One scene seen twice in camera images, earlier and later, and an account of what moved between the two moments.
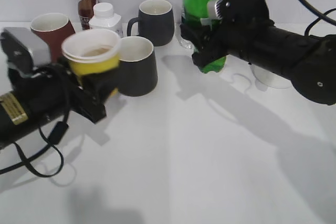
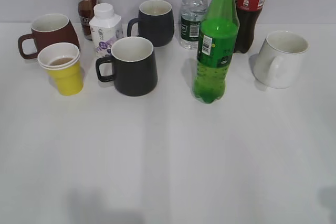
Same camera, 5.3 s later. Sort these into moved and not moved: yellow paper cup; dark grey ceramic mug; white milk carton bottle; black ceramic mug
Moved: yellow paper cup
Not moved: dark grey ceramic mug; white milk carton bottle; black ceramic mug
